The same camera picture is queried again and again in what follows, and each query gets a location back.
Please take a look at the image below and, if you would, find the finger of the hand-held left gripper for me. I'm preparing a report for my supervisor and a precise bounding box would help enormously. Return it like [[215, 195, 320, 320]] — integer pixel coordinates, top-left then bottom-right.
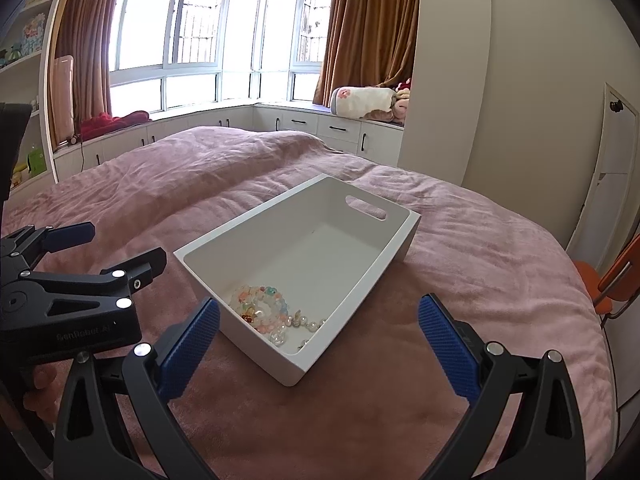
[[15, 246, 168, 320], [0, 221, 96, 271]]

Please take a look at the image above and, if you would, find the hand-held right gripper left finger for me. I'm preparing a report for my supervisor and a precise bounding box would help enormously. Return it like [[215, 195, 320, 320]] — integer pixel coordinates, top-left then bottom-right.
[[52, 297, 221, 480]]

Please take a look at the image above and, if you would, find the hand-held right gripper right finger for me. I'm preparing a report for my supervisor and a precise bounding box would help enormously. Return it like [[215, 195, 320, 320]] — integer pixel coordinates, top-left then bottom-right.
[[417, 294, 587, 480]]

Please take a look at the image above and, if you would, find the white bead bracelet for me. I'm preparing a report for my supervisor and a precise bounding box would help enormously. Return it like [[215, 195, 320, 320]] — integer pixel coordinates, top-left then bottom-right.
[[240, 305, 290, 349]]

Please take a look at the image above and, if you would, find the pastel bead bracelet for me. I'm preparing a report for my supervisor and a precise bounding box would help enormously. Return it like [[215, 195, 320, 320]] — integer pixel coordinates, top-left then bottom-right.
[[230, 283, 292, 313]]

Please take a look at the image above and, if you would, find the white storage box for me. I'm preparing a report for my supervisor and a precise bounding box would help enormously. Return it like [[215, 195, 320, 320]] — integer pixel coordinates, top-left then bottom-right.
[[172, 174, 423, 388]]

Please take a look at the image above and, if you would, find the person's left hand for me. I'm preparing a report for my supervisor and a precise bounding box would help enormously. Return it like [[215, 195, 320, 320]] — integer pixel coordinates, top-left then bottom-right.
[[22, 364, 65, 424]]

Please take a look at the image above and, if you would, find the green toy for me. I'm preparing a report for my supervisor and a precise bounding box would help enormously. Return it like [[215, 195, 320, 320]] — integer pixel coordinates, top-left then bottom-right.
[[25, 143, 47, 177]]

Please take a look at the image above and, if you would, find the pink blanket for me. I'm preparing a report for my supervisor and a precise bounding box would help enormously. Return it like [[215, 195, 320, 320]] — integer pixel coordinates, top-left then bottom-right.
[[0, 125, 614, 480]]

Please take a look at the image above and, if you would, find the red cloth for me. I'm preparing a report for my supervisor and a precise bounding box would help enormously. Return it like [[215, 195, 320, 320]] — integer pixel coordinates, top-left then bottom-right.
[[80, 109, 151, 141]]

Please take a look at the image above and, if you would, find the pink padded board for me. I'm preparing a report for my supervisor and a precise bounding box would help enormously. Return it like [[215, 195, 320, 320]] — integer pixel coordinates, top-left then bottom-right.
[[52, 55, 77, 149]]

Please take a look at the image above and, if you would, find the orange chair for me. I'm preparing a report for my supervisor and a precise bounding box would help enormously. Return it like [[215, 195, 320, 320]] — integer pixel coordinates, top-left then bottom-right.
[[572, 232, 640, 332]]

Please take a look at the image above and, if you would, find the white bookshelf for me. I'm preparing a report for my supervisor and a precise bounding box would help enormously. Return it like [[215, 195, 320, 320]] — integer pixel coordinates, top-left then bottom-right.
[[0, 0, 64, 197]]

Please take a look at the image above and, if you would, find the brown curtain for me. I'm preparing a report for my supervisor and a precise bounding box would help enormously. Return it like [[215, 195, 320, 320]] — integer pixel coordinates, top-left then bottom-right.
[[312, 0, 422, 109], [52, 0, 129, 142]]

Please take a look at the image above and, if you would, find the colourful shelf toy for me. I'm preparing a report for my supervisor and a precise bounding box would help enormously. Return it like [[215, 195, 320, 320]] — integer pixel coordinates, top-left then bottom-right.
[[21, 13, 47, 54]]

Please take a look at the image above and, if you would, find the white window seat cabinet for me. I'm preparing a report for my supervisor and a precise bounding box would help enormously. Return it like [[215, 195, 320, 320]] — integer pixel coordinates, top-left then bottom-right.
[[50, 103, 405, 184]]

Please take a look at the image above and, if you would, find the pink plush toy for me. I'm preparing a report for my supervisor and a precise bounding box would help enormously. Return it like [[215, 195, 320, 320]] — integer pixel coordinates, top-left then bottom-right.
[[365, 77, 414, 126]]

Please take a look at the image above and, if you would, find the bay window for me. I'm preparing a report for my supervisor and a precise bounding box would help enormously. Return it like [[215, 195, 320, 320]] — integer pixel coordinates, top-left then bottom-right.
[[107, 0, 342, 114]]

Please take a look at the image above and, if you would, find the white door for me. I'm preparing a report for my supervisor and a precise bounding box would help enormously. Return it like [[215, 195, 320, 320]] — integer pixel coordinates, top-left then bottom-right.
[[565, 82, 639, 271]]

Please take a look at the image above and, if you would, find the white rolled pillow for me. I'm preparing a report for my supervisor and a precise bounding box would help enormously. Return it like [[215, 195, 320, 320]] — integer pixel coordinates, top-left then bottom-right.
[[330, 86, 399, 120]]

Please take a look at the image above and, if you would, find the black cable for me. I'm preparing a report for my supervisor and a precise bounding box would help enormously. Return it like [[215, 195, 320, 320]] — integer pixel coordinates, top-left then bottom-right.
[[73, 119, 88, 174]]

